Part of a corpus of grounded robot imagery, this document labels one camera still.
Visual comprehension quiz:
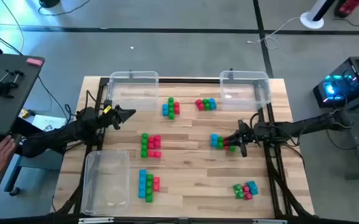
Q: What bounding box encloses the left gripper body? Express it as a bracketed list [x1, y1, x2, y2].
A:
[103, 105, 121, 130]

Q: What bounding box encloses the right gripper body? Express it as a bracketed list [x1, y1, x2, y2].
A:
[236, 119, 255, 158]

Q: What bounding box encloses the green four-stud toy block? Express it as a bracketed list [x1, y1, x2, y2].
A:
[145, 174, 154, 203]
[141, 133, 149, 159]
[167, 97, 175, 120]

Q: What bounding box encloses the blue four-stud toy block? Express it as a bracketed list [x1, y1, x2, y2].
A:
[138, 169, 147, 199]

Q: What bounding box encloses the clear plastic bin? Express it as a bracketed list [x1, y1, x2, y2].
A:
[106, 70, 160, 112]
[219, 70, 272, 112]
[81, 149, 131, 217]

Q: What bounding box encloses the white paper sheet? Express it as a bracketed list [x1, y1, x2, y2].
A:
[31, 114, 68, 133]

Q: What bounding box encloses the pink eraser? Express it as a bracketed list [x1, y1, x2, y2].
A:
[26, 57, 44, 67]

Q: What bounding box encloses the black desk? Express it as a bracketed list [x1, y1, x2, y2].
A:
[0, 53, 65, 212]

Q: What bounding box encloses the black clamp tool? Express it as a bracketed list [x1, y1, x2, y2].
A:
[0, 69, 25, 99]

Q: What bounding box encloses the black computer tower with lights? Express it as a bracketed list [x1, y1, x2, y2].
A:
[312, 55, 359, 109]

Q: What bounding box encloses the black round floor base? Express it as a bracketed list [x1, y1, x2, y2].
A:
[38, 0, 61, 9]

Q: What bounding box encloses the white round floor stand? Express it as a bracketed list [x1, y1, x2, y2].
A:
[300, 0, 337, 30]

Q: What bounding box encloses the red black floor object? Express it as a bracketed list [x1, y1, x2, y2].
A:
[334, 0, 359, 19]

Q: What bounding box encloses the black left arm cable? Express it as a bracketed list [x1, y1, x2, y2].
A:
[84, 89, 105, 110]

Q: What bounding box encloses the black aluminium table frame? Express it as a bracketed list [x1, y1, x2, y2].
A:
[54, 76, 315, 218]

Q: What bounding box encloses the silver metal bracket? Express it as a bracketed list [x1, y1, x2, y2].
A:
[253, 218, 287, 224]
[78, 217, 114, 224]

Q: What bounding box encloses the white cable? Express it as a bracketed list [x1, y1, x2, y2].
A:
[246, 16, 303, 50]

